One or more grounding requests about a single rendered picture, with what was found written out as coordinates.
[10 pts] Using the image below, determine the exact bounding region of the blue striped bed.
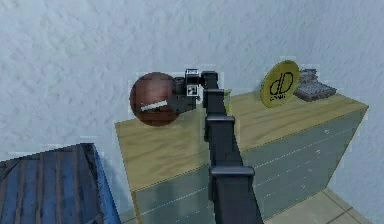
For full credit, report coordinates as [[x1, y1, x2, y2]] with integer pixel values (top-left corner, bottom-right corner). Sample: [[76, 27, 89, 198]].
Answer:
[[0, 143, 122, 224]]

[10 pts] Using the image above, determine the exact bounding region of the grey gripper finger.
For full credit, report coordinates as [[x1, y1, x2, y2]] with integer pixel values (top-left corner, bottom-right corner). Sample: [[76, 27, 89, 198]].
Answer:
[[140, 99, 169, 112]]

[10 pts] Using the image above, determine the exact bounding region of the wooden grey chest of drawers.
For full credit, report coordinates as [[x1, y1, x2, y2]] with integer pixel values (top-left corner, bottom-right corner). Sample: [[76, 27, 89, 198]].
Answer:
[[114, 89, 370, 224]]

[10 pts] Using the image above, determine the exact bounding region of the brown basketball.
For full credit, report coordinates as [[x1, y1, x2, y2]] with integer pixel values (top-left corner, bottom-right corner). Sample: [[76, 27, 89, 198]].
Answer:
[[129, 71, 183, 127]]

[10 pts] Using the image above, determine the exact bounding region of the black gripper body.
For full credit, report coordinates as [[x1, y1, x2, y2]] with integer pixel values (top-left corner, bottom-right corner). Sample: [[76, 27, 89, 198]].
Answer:
[[169, 76, 198, 117]]

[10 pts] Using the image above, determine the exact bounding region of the yellow round disc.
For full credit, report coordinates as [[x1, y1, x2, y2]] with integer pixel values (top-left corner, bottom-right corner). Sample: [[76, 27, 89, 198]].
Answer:
[[259, 59, 301, 109]]

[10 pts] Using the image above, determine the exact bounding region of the grey blocky object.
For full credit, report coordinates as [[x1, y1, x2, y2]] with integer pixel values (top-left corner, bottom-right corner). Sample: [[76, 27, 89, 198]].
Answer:
[[293, 68, 338, 102]]

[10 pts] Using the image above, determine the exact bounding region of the small green object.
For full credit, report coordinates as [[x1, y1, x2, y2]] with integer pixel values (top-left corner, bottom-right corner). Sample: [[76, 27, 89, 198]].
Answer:
[[223, 88, 233, 114]]

